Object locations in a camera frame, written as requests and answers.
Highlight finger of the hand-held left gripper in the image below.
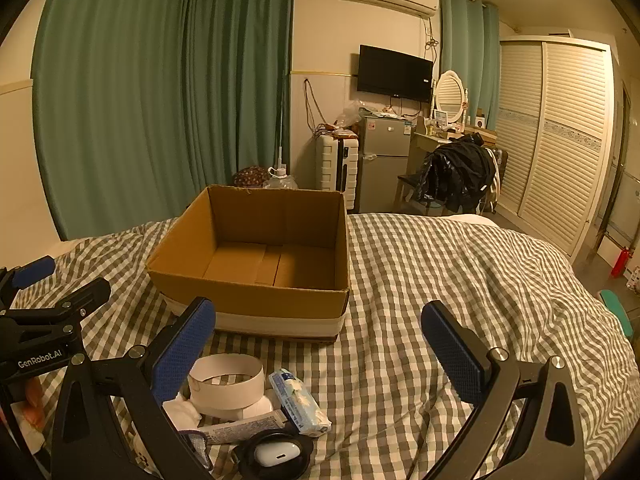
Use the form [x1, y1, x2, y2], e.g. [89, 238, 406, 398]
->
[0, 255, 56, 311]
[0, 277, 112, 343]

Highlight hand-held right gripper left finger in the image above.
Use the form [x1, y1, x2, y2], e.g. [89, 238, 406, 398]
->
[50, 296, 217, 480]

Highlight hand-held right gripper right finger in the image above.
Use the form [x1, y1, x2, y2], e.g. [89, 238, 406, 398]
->
[420, 301, 586, 480]

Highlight white paper ring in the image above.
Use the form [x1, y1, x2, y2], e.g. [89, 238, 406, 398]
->
[187, 353, 266, 417]

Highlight white cloth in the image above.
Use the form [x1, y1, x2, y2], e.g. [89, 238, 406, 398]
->
[162, 392, 203, 432]

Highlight white squeeze tube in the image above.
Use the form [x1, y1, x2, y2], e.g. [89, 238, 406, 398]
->
[197, 407, 292, 446]

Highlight grey mesh pouch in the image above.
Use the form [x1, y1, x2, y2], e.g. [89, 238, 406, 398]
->
[184, 430, 212, 472]

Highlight brown cardboard box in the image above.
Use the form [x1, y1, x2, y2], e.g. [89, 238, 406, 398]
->
[146, 185, 351, 345]

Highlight blue tissue packet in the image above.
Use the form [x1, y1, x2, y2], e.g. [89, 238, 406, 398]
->
[268, 367, 332, 436]

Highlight black round case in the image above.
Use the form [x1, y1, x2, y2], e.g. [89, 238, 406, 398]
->
[231, 427, 315, 480]

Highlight white earbud case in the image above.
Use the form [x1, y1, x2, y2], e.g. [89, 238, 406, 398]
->
[254, 441, 301, 467]

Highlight grey checkered blanket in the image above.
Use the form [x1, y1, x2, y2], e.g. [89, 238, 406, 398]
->
[0, 212, 636, 480]

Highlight green plastic object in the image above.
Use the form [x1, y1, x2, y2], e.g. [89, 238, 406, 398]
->
[599, 289, 635, 338]

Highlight wooden chair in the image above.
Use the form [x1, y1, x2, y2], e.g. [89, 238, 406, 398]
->
[395, 174, 446, 216]

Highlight brown patterned bag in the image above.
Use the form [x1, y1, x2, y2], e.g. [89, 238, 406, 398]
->
[231, 165, 273, 188]

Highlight black jacket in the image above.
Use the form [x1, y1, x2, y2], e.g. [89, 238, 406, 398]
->
[416, 134, 501, 213]

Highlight green curtain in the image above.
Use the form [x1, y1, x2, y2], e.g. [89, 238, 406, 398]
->
[439, 0, 501, 131]
[31, 0, 188, 241]
[180, 0, 296, 191]

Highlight large clear water bottle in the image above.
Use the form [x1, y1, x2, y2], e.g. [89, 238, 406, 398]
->
[262, 166, 299, 191]

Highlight grey small fridge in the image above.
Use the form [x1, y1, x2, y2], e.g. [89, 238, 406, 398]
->
[357, 114, 417, 213]

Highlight white dressing table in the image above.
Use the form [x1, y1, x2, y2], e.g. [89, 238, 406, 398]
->
[411, 127, 498, 161]

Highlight white ribbed suitcase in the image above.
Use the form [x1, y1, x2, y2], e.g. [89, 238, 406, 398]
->
[315, 132, 361, 211]

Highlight glass door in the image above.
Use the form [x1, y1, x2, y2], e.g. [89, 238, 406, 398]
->
[595, 82, 640, 261]

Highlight white louvered wardrobe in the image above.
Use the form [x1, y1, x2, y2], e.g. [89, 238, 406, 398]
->
[497, 36, 617, 263]

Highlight thin white pole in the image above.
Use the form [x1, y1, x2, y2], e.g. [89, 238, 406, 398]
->
[278, 67, 288, 172]

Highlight oval white vanity mirror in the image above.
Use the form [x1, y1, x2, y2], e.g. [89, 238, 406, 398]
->
[434, 70, 467, 125]

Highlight clear plastic bag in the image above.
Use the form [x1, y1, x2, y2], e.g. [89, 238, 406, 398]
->
[334, 100, 373, 128]

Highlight hanging wall cables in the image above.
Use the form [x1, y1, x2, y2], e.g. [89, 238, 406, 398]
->
[302, 77, 332, 137]

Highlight black wall television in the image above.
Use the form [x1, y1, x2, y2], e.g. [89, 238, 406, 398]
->
[357, 44, 434, 102]

